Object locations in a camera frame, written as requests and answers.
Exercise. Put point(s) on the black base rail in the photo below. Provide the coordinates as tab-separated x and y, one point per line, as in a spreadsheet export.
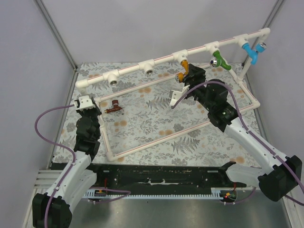
127	176

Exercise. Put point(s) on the aluminium frame profile left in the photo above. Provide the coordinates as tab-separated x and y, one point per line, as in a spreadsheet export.
49	21

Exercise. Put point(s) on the white PVC pipe frame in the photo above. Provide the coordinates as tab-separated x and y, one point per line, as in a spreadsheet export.
147	67

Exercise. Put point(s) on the floral patterned table mat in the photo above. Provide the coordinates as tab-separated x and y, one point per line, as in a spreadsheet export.
148	117

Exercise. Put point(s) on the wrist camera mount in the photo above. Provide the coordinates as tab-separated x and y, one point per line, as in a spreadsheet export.
84	102
176	95

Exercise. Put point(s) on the aluminium frame profile right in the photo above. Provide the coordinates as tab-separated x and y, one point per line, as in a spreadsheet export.
273	13

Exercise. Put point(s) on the orange water faucet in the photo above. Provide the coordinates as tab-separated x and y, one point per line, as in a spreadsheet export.
181	75

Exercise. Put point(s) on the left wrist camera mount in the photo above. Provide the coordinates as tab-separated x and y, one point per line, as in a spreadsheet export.
84	102

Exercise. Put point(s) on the green water faucet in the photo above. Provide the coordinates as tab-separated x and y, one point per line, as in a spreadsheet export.
218	61

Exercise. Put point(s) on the aluminium frame profile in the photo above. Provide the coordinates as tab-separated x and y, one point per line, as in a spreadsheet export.
273	13
49	21

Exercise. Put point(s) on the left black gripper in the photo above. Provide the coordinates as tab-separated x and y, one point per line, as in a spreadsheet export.
88	111

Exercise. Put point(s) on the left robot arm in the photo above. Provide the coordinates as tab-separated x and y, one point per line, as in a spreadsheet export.
55	207

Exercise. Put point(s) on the white slotted cable duct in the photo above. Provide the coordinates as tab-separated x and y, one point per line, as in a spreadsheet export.
196	193

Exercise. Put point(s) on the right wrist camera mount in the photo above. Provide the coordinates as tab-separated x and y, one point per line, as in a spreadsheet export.
176	95

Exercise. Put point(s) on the blue water faucet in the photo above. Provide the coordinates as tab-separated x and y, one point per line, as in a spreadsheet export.
253	53

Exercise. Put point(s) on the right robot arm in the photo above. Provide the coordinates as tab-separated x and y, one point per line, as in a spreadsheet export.
278	173

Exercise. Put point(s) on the brown water faucet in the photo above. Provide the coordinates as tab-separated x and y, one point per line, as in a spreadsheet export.
115	108

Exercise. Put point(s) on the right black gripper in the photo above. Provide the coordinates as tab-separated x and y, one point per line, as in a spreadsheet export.
194	77

